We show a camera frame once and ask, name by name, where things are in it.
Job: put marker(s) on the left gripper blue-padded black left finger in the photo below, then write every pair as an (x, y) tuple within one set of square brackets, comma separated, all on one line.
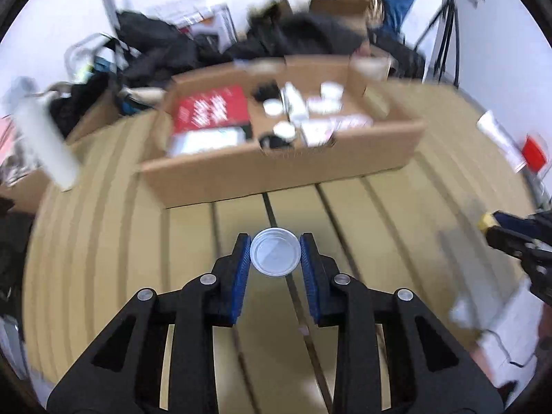
[(121, 370)]

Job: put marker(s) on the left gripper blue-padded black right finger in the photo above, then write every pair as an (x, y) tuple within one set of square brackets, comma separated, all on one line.
[(429, 371)]

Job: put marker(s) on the black hair scrunchie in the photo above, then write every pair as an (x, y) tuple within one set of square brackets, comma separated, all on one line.
[(266, 91)]

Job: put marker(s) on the white round jar lid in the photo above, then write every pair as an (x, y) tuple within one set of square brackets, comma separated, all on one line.
[(331, 90)]

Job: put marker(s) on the red plastic cup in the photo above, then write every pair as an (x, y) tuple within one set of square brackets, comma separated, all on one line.
[(534, 151)]

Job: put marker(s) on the white paper packet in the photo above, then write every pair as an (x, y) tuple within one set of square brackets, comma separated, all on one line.
[(491, 128)]

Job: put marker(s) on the cardboard tray box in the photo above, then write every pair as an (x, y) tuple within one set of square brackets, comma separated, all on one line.
[(250, 169)]

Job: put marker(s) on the large cardboard box left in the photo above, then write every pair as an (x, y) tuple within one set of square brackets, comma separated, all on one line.
[(27, 192)]

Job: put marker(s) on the white tube bottle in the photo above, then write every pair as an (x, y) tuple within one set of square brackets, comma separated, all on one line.
[(294, 103)]

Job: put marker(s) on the blue cushion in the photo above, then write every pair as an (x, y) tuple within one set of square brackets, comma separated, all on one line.
[(396, 12)]

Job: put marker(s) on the white tall bottle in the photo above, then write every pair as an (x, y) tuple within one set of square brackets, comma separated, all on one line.
[(29, 112)]

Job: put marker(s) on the red book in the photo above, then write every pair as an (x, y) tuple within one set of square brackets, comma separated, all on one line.
[(217, 108)]

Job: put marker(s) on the black clothes pile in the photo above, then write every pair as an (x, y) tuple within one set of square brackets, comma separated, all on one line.
[(164, 51)]

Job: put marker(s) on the camera tripod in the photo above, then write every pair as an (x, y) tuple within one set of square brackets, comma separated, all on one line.
[(449, 13)]

